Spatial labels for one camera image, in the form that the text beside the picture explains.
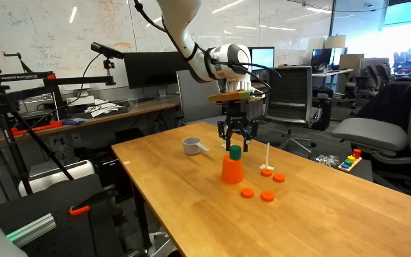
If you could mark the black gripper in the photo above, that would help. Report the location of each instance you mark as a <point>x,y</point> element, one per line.
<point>236,114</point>

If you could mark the green cylinder block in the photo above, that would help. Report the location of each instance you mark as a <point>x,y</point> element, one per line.
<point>235,151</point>

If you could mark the orange plastic cup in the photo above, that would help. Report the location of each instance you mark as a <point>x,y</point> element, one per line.
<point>232,170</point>

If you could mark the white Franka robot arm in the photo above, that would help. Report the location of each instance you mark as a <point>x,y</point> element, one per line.
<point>186,33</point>

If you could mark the grey measuring cup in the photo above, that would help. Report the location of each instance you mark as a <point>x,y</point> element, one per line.
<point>192,145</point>

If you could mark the white peg on base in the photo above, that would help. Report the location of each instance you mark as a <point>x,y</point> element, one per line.
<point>268,158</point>

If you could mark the light grey office chair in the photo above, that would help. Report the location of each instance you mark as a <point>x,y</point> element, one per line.
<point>194,100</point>

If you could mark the black mesh office chair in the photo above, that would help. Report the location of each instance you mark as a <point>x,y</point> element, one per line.
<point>289,93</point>

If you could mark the monitor with lit screen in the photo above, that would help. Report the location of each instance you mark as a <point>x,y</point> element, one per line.
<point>263,57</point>

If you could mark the clear plastic bag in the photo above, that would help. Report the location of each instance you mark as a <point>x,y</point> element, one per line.
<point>328,160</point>

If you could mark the large black monitor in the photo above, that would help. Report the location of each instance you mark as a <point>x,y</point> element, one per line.
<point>151,68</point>

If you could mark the white-topped office desk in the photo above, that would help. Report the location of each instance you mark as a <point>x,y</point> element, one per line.
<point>332,73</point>

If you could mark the small dark monitor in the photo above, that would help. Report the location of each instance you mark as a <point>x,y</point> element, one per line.
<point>321,57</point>

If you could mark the colourful wooden stacking toy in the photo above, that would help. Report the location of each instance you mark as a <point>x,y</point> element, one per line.
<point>351,161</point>

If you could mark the long wooden desk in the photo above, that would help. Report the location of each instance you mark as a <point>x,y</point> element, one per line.
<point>121,111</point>

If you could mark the black low side table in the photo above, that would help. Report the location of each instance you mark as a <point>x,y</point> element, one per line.
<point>358,172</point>

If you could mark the grey padded office chair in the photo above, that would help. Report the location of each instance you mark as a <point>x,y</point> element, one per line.
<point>372,132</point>

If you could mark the beige monitor back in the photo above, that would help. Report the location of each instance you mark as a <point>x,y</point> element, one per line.
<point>352,61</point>

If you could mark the white papers pile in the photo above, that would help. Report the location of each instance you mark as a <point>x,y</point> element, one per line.
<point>99,108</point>

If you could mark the black office chairs cluster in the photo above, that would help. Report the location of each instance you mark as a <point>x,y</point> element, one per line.
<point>371,80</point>

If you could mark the black equipment case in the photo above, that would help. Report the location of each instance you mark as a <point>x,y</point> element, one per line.
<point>72,228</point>

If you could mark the orange clamp bar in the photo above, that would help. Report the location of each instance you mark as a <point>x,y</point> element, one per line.
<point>37,127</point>

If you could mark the black tripod with boom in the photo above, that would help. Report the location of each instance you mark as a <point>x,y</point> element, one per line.
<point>21,77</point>

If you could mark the silver metal bar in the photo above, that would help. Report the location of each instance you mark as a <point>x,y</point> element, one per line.
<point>32,230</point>

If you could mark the wooden wrist mount plate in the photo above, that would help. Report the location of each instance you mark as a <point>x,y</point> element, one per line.
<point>236,95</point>

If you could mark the black stereo camera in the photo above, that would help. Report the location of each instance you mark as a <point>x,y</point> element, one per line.
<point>106,50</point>

